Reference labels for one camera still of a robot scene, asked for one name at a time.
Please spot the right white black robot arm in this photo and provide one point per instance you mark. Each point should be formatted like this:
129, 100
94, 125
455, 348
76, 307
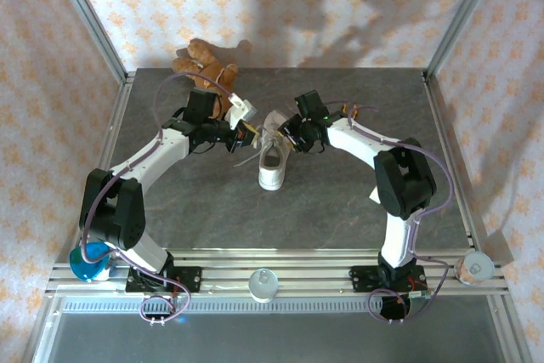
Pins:
361, 142

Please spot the aluminium side rail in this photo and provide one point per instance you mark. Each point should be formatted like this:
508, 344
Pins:
106, 146
443, 125

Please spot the beige paper card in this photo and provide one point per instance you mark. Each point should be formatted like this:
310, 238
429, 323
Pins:
374, 196

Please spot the blue plastic cup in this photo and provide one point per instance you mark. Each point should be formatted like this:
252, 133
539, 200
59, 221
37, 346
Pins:
87, 267

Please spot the small green circuit board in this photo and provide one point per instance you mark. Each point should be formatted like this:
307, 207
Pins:
420, 294

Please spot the aluminium frame post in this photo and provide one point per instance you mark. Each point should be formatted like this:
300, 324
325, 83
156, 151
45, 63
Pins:
88, 14
464, 14

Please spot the brown teddy bear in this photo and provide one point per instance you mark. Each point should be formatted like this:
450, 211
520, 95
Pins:
200, 55

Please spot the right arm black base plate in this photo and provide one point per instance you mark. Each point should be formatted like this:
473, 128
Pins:
363, 280

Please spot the white shoelace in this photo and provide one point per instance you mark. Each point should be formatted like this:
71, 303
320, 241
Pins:
246, 160

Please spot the metal tin can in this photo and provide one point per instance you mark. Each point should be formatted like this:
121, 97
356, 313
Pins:
474, 269

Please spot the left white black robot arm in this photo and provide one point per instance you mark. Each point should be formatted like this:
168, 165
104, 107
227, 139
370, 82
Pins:
149, 159

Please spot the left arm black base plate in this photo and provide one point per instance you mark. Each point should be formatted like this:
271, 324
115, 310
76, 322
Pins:
189, 278

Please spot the white sneaker shoe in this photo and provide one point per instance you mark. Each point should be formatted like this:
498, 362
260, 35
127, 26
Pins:
271, 176

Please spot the aluminium front rail frame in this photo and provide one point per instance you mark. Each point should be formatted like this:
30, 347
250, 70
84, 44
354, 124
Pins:
314, 278

